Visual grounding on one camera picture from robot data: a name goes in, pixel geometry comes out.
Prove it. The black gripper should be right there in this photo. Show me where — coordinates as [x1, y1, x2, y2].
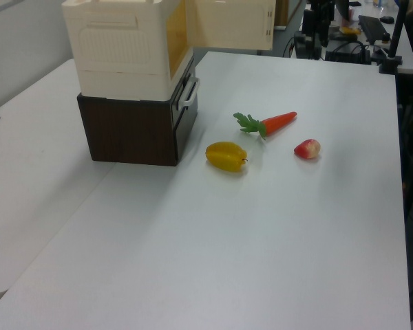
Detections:
[302, 0, 335, 48]

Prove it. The cream cabinet door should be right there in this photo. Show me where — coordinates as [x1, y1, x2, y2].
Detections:
[184, 0, 277, 52]

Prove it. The brown wooden background cabinet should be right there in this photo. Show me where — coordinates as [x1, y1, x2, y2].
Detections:
[273, 0, 290, 27]

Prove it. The cream plastic cabinet body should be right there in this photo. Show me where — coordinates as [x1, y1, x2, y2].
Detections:
[61, 0, 195, 102]

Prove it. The black control box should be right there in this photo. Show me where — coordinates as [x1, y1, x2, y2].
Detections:
[293, 31, 323, 60]

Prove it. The flat black electronics box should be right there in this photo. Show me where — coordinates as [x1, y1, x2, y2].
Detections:
[324, 40, 372, 65]

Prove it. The black keyboard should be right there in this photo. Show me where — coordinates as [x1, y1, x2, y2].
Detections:
[357, 14, 390, 45]

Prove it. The black table clamp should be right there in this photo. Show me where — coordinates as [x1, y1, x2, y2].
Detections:
[378, 54, 404, 75]

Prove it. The orange toy carrot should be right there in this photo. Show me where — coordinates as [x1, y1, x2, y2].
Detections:
[233, 111, 298, 141]

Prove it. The red toy rose apple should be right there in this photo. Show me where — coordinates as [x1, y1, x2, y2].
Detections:
[293, 138, 322, 160]

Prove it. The yellow toy starfruit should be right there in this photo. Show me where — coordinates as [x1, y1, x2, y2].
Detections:
[205, 141, 248, 173]

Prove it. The dark brown wooden drawer box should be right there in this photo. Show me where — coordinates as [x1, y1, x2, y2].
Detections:
[76, 58, 200, 168]

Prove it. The black cable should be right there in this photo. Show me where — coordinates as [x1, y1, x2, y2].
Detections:
[282, 35, 297, 58]

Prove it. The black camera pole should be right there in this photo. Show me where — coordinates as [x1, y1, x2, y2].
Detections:
[388, 0, 410, 59]

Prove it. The white drawer handle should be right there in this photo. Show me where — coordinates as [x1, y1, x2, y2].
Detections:
[178, 76, 201, 111]

